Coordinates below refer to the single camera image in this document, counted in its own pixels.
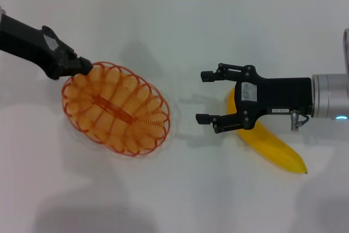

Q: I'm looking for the yellow banana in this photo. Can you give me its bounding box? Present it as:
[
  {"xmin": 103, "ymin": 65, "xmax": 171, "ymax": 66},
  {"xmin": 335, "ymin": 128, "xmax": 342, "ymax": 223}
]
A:
[{"xmin": 226, "ymin": 87, "xmax": 309, "ymax": 175}]

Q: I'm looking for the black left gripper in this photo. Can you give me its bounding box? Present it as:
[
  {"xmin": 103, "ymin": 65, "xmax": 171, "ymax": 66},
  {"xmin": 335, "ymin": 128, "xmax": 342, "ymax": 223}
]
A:
[{"xmin": 0, "ymin": 14, "xmax": 93, "ymax": 80}]

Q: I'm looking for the right gripper connector cable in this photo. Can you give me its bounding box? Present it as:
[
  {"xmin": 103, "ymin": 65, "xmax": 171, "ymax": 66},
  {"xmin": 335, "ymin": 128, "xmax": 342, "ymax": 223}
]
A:
[{"xmin": 290, "ymin": 109, "xmax": 310, "ymax": 130}]

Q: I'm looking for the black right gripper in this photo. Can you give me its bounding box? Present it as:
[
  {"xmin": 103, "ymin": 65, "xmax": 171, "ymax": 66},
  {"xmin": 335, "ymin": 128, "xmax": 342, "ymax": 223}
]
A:
[{"xmin": 195, "ymin": 63, "xmax": 313, "ymax": 135}]

